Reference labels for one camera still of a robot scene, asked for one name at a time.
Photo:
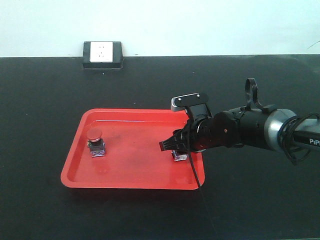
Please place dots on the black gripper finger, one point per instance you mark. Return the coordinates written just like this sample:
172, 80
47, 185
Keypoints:
179, 141

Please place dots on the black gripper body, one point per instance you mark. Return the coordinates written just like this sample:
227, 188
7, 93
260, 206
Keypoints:
200, 124

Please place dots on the yellow mushroom push button switch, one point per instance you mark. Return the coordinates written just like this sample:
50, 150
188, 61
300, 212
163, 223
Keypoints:
179, 155

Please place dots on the red mushroom push button switch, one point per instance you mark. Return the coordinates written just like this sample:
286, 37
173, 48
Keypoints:
95, 142

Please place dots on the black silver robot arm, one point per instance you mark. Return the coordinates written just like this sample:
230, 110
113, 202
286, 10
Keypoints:
279, 130

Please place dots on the red plastic tray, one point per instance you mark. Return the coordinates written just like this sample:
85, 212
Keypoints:
133, 158

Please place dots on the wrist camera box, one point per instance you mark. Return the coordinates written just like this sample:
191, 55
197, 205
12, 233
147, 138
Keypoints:
179, 103

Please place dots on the black white wall socket box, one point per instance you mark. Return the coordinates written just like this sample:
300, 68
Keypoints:
102, 55

